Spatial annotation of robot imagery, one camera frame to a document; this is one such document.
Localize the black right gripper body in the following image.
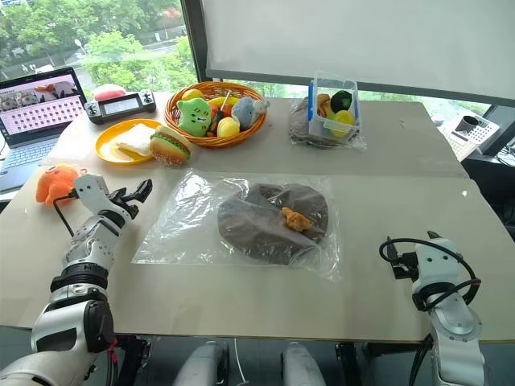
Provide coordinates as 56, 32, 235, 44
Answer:
392, 250, 420, 281

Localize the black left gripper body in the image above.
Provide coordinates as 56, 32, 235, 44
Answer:
105, 187, 141, 220

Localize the clear plastic bag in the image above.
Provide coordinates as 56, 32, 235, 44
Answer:
130, 168, 344, 285

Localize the brown cloth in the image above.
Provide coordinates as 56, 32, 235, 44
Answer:
216, 182, 332, 267

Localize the small orange toy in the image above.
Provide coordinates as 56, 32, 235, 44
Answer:
281, 206, 312, 232

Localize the plush hamburger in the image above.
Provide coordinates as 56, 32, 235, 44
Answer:
149, 125, 195, 166

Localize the yellow plate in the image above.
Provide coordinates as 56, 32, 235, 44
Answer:
95, 118, 168, 164

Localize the white napkin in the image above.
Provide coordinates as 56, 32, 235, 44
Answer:
116, 122, 163, 158

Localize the orange plush toy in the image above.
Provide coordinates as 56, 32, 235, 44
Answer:
35, 163, 88, 207

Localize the black handheld controller with screen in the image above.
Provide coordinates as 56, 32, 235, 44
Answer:
83, 90, 159, 125

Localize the green plush bear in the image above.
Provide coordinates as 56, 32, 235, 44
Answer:
176, 97, 213, 136

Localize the red and white plush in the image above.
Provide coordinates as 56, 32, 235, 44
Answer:
92, 84, 128, 102

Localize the yellow plush lemon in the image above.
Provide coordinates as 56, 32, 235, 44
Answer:
216, 116, 241, 138

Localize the orange wicker basket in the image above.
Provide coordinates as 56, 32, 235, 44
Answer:
163, 81, 269, 150

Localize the toy banana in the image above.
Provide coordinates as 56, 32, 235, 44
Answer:
206, 96, 243, 109

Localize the open laptop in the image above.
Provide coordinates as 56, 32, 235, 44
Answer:
0, 67, 88, 192

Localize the clear bag under box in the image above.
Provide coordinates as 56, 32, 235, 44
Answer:
288, 95, 369, 153

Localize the blue plush dolphin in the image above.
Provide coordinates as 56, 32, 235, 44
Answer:
232, 96, 272, 130

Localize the grey rounded leg cover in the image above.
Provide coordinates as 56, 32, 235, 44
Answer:
175, 340, 231, 386
281, 341, 328, 386

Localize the light green toy fruit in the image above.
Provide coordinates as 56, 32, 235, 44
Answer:
323, 119, 348, 138

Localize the yellow toy fruit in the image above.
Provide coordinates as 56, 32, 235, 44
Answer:
333, 109, 356, 128

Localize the dark window pillar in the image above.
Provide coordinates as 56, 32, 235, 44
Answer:
179, 0, 211, 86

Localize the clear box with blue clasp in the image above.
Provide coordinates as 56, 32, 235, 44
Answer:
307, 71, 362, 140

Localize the dark green toy vegetable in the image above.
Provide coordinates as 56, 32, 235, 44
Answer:
330, 90, 355, 113

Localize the toy croissant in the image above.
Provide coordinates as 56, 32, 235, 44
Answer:
316, 92, 333, 118

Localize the white projection screen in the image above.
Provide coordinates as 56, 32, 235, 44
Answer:
200, 0, 515, 109

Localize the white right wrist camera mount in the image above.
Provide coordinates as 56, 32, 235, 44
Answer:
413, 237, 463, 295

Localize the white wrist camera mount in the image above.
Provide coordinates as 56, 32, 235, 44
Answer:
74, 173, 111, 215
413, 237, 463, 295

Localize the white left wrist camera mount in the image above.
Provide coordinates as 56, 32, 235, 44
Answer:
74, 173, 111, 215

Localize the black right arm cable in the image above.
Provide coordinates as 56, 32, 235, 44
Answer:
378, 236, 482, 313

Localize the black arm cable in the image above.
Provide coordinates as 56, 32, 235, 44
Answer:
378, 236, 482, 313
52, 188, 80, 238

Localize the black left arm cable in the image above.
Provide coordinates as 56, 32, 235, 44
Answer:
52, 188, 80, 238

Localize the black handled screwdriver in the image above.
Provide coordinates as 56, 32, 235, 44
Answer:
211, 89, 233, 124

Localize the thin white cable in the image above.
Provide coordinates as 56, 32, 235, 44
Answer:
234, 337, 245, 386

